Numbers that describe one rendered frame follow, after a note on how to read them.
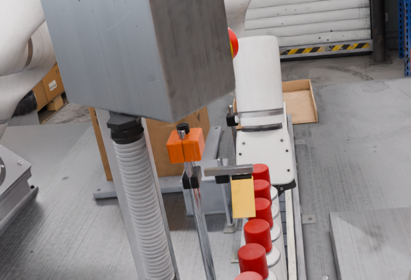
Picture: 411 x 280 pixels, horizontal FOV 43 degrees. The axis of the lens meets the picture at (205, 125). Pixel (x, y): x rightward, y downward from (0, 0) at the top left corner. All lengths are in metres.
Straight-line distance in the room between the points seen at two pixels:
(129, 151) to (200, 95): 0.09
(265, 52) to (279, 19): 4.21
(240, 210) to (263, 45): 0.33
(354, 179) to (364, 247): 0.33
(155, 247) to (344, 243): 0.49
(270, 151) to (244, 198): 0.24
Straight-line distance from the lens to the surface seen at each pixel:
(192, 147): 0.66
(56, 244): 1.24
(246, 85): 0.91
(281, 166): 0.93
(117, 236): 1.19
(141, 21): 0.45
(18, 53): 1.11
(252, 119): 0.91
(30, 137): 1.93
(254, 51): 0.91
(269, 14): 5.12
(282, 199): 1.11
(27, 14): 1.09
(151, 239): 0.56
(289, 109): 1.70
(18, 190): 1.45
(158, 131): 1.29
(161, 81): 0.45
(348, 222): 1.03
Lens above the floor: 1.45
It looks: 22 degrees down
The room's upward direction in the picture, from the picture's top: 10 degrees counter-clockwise
